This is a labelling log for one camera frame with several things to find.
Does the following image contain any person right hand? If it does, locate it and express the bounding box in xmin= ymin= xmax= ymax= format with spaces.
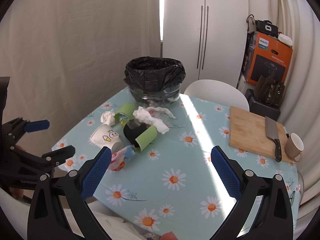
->
xmin=160 ymin=232 xmax=178 ymax=240

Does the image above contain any black cloth with plastic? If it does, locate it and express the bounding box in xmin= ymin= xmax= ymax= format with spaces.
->
xmin=123 ymin=119 xmax=148 ymax=147

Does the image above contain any brown leather bag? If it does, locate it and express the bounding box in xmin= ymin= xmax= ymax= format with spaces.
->
xmin=253 ymin=76 xmax=285 ymax=107

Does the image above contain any black suitcase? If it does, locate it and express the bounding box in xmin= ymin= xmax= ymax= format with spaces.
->
xmin=245 ymin=89 xmax=280 ymax=121

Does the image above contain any small white tissue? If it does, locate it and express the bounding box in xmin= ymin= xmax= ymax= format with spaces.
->
xmin=100 ymin=110 xmax=116 ymax=126

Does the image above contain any orange Philips cardboard box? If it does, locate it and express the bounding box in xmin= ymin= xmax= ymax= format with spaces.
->
xmin=242 ymin=31 xmax=292 ymax=85

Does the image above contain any cartoon ice cream plastic cup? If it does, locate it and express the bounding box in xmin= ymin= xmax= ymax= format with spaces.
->
xmin=90 ymin=124 xmax=123 ymax=153

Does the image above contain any beige curtain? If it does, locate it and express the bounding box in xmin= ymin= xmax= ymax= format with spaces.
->
xmin=1 ymin=0 xmax=160 ymax=155

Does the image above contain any black lined trash bin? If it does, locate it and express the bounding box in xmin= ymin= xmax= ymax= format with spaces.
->
xmin=124 ymin=56 xmax=186 ymax=106

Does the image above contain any long white tissue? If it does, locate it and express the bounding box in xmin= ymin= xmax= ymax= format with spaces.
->
xmin=132 ymin=106 xmax=176 ymax=134

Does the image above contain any white round chair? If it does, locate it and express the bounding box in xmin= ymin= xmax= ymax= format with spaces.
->
xmin=184 ymin=80 xmax=249 ymax=112

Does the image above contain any beige hanging handbag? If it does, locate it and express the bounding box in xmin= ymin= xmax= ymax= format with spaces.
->
xmin=246 ymin=14 xmax=256 ymax=34

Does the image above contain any wooden cutting board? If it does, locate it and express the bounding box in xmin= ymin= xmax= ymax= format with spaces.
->
xmin=228 ymin=106 xmax=296 ymax=164

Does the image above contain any blue colourful snack wrapper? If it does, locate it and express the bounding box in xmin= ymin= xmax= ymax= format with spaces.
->
xmin=118 ymin=115 xmax=131 ymax=127

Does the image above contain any white pouch on box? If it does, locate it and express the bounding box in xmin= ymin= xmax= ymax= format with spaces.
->
xmin=278 ymin=33 xmax=293 ymax=47

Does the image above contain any black camera bag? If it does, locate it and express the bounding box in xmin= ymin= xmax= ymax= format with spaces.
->
xmin=255 ymin=20 xmax=278 ymax=38

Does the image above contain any white double door cabinet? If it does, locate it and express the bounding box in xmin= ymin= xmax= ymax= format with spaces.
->
xmin=163 ymin=0 xmax=248 ymax=91

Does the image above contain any pink cartoon snack wrapper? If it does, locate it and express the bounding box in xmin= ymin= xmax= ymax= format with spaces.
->
xmin=108 ymin=145 xmax=136 ymax=172

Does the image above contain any beige ceramic mug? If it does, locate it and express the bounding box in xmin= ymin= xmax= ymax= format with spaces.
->
xmin=285 ymin=133 xmax=304 ymax=162

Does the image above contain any person left hand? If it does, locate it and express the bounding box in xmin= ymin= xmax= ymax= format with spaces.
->
xmin=10 ymin=144 xmax=27 ymax=201

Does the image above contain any steel cleaver black handle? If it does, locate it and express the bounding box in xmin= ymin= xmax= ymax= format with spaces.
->
xmin=265 ymin=116 xmax=282 ymax=162

